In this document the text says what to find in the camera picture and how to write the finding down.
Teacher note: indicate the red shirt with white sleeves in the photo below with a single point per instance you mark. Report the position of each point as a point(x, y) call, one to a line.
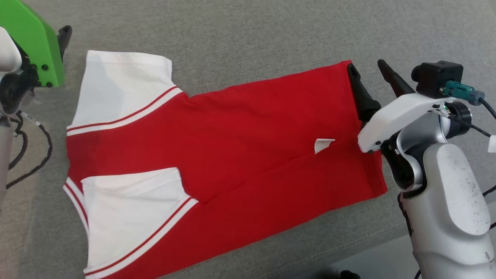
point(240, 135)

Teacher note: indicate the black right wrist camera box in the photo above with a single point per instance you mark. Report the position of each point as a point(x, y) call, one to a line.
point(436, 77)

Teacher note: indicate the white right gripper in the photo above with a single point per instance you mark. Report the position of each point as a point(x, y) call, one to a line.
point(391, 114)

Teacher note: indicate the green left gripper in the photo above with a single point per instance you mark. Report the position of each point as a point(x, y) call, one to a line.
point(31, 35)

